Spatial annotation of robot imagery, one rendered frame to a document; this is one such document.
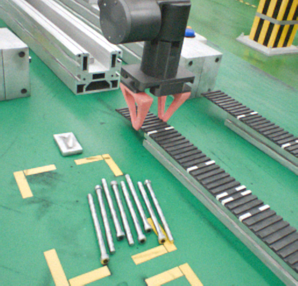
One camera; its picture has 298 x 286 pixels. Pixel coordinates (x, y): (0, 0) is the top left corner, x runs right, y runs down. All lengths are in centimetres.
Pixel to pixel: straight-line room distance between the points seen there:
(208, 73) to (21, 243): 51
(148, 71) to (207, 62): 25
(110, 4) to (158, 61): 11
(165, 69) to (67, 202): 23
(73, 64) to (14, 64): 11
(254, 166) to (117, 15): 33
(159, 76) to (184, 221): 21
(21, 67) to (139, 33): 29
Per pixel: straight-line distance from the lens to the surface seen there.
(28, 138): 60
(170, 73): 55
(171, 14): 52
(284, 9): 400
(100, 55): 78
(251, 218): 47
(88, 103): 71
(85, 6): 112
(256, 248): 47
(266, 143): 66
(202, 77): 79
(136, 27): 47
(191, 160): 54
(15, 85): 71
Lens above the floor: 111
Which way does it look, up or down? 32 degrees down
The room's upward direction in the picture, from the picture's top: 10 degrees clockwise
